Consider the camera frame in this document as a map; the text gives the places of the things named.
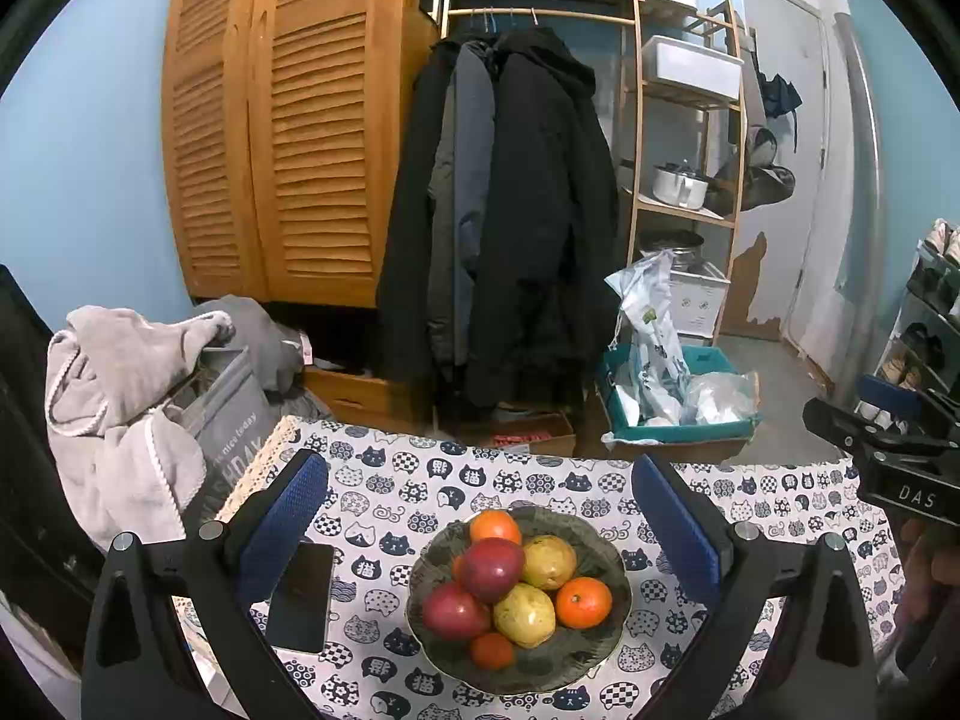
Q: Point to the wooden shelf rack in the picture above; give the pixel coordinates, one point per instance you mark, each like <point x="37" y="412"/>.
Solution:
<point x="739" y="165"/>

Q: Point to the yellow pear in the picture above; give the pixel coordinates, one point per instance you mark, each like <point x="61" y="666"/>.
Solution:
<point x="525" y="613"/>
<point x="549" y="561"/>

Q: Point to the dark hanging bags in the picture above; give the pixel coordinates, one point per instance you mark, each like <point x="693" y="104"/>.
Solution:
<point x="765" y="176"/>

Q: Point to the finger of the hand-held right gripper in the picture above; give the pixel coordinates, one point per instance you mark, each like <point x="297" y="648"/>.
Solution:
<point x="832" y="424"/>
<point x="892" y="397"/>

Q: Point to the grey laundry basket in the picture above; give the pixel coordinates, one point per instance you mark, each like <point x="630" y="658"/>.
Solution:
<point x="232" y="420"/>

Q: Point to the steel pot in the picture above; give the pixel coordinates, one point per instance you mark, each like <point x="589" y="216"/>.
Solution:
<point x="675" y="244"/>

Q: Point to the metal shoe rack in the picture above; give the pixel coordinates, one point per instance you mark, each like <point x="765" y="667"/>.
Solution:
<point x="919" y="307"/>

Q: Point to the person's right hand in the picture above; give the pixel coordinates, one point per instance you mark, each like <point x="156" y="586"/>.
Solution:
<point x="930" y="585"/>

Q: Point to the black hooded coat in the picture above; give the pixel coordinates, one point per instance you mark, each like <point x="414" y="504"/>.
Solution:
<point x="540" y="240"/>

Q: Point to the grey metal pipe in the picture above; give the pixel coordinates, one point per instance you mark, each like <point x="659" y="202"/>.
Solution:
<point x="862" y="165"/>

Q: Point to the white door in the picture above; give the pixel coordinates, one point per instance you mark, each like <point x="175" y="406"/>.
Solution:
<point x="802" y="202"/>

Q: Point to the black smartphone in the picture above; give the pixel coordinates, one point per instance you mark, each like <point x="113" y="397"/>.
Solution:
<point x="304" y="600"/>

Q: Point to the white patterned storage box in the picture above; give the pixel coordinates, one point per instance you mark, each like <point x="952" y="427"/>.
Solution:
<point x="697" y="300"/>

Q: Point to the white storage bin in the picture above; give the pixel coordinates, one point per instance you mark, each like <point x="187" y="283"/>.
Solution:
<point x="694" y="67"/>

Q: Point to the grey glass plate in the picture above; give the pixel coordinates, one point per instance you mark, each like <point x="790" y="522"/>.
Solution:
<point x="589" y="652"/>

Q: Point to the black jacket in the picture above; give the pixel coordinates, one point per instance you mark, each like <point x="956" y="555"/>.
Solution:
<point x="412" y="255"/>

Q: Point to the white cooking pot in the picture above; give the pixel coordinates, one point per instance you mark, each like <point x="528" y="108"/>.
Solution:
<point x="679" y="184"/>

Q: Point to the orange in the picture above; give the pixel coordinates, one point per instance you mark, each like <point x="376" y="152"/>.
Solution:
<point x="495" y="526"/>
<point x="583" y="602"/>

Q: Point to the teal plastic basket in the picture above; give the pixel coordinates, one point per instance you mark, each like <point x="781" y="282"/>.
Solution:
<point x="675" y="431"/>

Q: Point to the dark grey garment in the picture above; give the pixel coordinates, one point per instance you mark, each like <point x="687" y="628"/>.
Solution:
<point x="255" y="337"/>

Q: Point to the clear plastic bag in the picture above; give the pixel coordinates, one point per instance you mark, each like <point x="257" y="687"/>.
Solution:
<point x="720" y="397"/>

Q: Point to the white rice bag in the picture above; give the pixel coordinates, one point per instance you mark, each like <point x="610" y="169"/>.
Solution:
<point x="652" y="337"/>

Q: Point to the cat print tablecloth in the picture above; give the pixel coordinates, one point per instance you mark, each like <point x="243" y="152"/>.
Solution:
<point x="420" y="480"/>

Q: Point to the grey jacket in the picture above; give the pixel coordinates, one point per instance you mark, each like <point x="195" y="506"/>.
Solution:
<point x="472" y="165"/>

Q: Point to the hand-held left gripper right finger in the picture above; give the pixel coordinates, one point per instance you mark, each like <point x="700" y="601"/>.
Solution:
<point x="675" y="525"/>

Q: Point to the wooden louvered wardrobe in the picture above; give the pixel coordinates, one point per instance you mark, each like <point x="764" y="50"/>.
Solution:
<point x="300" y="127"/>

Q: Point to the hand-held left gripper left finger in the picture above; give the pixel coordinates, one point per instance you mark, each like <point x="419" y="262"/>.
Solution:
<point x="289" y="517"/>

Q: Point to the grey bag with towels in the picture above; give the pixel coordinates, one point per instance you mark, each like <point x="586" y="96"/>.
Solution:
<point x="105" y="420"/>

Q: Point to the small mandarin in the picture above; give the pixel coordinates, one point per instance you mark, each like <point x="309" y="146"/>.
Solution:
<point x="491" y="650"/>
<point x="456" y="566"/>

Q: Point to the wooden clothes rail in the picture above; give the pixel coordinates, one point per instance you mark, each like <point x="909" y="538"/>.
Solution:
<point x="540" y="15"/>

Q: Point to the red apple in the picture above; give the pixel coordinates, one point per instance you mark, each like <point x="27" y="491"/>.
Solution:
<point x="491" y="568"/>
<point x="454" y="610"/>

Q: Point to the cardboard box with red packets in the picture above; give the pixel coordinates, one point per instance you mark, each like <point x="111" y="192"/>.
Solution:
<point x="525" y="435"/>

